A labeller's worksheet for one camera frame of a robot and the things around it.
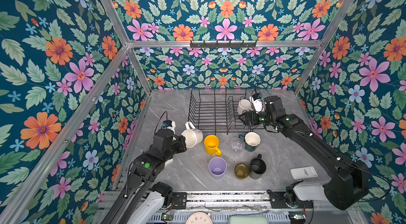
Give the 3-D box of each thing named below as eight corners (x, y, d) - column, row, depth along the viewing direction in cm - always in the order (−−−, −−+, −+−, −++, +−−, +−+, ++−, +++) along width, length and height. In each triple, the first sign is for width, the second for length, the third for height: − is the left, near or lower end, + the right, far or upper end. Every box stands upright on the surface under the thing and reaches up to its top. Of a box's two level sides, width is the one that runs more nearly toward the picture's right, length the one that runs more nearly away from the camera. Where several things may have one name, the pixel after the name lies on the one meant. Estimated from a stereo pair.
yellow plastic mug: (204, 158, 88) (203, 151, 81) (205, 141, 95) (204, 134, 88) (220, 158, 88) (221, 151, 81) (220, 141, 95) (220, 134, 88)
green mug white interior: (243, 154, 89) (246, 147, 81) (239, 142, 94) (241, 133, 86) (259, 151, 91) (263, 143, 83) (253, 138, 96) (257, 130, 88)
